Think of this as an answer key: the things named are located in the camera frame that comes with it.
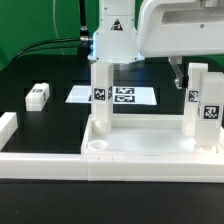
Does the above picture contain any fiducial marker board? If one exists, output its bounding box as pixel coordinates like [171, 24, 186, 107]
[65, 85, 157, 105]

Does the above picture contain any black vertical cable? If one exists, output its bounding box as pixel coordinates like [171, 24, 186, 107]
[77, 0, 90, 58]

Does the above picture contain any white front fence bar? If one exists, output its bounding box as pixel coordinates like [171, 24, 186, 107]
[0, 153, 224, 183]

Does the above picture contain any white left fence block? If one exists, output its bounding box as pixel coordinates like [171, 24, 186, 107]
[0, 112, 18, 151]

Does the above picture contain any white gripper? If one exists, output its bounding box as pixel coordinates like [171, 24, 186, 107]
[137, 0, 224, 89]

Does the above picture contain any thin white cable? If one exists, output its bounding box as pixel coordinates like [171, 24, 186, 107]
[52, 0, 66, 56]

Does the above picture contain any white desk top tray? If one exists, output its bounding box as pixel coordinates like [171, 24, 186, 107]
[81, 114, 224, 156]

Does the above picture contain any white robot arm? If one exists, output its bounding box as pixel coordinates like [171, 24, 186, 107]
[89, 0, 224, 88]

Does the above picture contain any black cable left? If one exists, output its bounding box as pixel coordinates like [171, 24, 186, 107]
[6, 37, 94, 68]

